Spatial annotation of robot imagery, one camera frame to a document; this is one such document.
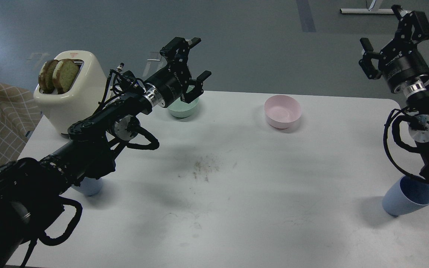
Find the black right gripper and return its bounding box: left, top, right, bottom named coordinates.
left=359, top=4, right=429, bottom=93

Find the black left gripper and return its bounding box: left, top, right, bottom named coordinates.
left=144, top=37, right=212, bottom=108

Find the blue cup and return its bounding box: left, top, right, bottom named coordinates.
left=71, top=178, right=104, bottom=196
left=382, top=175, right=429, bottom=217

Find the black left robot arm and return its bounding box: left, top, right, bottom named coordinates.
left=0, top=37, right=211, bottom=268

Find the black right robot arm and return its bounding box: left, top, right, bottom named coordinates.
left=359, top=5, right=429, bottom=184

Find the green bowl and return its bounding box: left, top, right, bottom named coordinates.
left=167, top=97, right=199, bottom=118

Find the white stand base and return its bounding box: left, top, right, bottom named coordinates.
left=339, top=0, right=394, bottom=15

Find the right toast slice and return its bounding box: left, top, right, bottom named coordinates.
left=52, top=59, right=79, bottom=95

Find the toast slice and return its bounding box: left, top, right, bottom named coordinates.
left=38, top=59, right=58, bottom=94
left=52, top=59, right=79, bottom=95

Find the pink bowl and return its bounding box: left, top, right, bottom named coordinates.
left=263, top=95, right=302, bottom=129

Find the cream toaster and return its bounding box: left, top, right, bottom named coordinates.
left=34, top=50, right=106, bottom=135

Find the left toast slice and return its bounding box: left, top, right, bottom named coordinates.
left=38, top=59, right=58, bottom=94

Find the beige checkered cloth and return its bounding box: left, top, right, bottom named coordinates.
left=0, top=83, right=42, bottom=166

